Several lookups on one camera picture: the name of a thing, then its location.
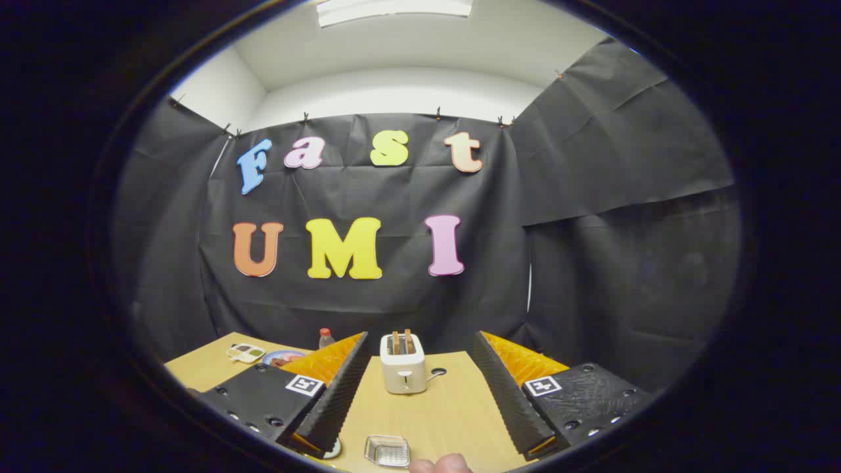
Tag small white divided dish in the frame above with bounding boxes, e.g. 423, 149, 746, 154
226, 343, 267, 364

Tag ceiling light panel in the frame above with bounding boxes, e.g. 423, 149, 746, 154
317, 0, 474, 28

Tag blue plate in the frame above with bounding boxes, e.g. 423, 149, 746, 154
261, 349, 308, 369

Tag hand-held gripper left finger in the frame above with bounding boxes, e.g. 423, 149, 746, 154
187, 332, 372, 459

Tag black backdrop cloth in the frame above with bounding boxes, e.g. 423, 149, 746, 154
112, 36, 743, 395

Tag metal wire basket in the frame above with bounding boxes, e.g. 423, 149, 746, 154
364, 434, 411, 468

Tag white toaster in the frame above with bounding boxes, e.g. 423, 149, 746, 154
380, 332, 428, 395

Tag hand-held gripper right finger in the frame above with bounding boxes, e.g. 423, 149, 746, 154
472, 330, 658, 461

